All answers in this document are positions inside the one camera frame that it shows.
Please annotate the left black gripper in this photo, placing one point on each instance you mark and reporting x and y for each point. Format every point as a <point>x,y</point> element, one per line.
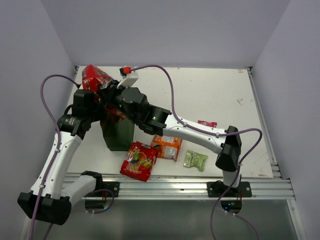
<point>97,101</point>

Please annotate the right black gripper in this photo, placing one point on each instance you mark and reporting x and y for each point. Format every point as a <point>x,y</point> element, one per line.
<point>107,95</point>

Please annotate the large red candy bag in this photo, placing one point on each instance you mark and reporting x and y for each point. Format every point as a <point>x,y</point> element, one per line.
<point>95,79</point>

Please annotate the green paper bag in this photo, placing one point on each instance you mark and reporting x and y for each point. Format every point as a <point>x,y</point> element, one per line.
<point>117,132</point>

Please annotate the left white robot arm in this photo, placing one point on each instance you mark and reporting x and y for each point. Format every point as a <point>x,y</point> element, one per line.
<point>47,200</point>

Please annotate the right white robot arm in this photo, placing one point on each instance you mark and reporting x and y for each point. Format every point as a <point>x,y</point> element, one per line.
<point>154,120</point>

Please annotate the red fruit gummy bag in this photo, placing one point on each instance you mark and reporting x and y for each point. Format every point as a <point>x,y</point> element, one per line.
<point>139,161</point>

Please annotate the orange snack packet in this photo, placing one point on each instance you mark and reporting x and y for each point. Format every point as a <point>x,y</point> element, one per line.
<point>168,147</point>

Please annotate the green candy packet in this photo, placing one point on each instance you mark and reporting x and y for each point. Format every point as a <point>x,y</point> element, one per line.
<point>195,160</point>

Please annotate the pink candy packet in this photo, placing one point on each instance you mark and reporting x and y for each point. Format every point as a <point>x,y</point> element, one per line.
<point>208,124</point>

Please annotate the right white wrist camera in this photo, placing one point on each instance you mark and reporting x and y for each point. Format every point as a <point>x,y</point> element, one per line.
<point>129,77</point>

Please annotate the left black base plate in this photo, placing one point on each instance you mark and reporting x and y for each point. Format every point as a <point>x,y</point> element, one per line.
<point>105,189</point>

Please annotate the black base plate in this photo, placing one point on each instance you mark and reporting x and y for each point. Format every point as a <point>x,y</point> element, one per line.
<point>105,189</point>
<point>216,188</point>

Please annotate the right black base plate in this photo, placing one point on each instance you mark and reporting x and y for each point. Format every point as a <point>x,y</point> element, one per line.
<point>216,188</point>

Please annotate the aluminium front rail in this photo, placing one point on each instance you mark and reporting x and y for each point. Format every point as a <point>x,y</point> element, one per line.
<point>195,188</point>

